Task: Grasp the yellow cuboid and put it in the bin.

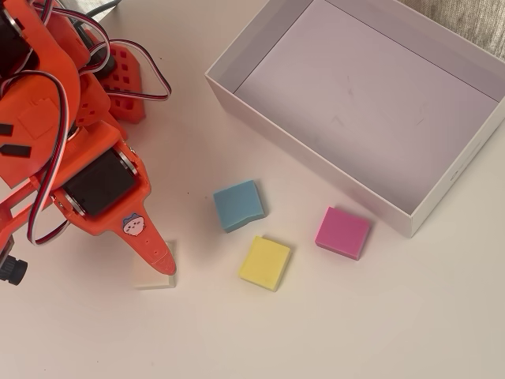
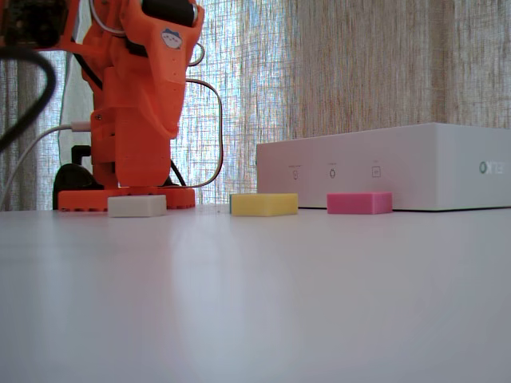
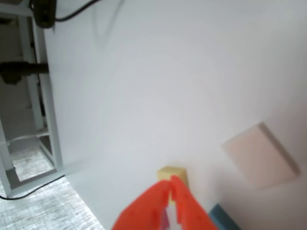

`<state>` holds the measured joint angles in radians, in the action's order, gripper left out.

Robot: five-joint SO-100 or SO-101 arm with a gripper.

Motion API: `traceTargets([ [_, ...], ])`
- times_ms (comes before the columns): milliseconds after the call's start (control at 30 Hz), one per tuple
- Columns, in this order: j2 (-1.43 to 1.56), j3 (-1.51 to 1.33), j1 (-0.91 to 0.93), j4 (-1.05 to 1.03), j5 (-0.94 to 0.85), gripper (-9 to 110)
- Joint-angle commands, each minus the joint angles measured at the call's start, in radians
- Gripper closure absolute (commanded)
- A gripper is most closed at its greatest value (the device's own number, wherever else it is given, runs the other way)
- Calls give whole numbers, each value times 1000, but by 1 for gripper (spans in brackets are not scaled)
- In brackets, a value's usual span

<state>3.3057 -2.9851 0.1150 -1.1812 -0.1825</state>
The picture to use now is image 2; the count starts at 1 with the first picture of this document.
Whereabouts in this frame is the black table clamp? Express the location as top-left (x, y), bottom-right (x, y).
top-left (52, 144), bottom-right (105, 211)

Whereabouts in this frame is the thin servo wire loop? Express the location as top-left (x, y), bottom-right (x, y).
top-left (170, 77), bottom-right (224, 189)

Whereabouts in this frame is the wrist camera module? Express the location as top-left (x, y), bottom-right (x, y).
top-left (0, 0), bottom-right (69, 49)

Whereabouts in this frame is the white box bin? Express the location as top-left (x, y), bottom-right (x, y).
top-left (255, 122), bottom-right (511, 211)

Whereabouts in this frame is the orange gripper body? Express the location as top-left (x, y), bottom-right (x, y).
top-left (59, 0), bottom-right (121, 87)

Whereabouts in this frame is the thick black cable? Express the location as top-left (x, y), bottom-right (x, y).
top-left (0, 46), bottom-right (57, 153)

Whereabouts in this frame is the yellow cuboid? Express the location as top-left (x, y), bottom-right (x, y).
top-left (230, 192), bottom-right (299, 217)

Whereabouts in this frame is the white cuboid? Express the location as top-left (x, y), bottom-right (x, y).
top-left (107, 194), bottom-right (168, 219)

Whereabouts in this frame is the pink cuboid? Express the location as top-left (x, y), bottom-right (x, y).
top-left (327, 191), bottom-right (394, 215)

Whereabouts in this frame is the white USB cable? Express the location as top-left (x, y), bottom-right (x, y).
top-left (0, 120), bottom-right (93, 211)

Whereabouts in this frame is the beige woven curtain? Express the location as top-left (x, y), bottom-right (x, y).
top-left (0, 0), bottom-right (511, 211)

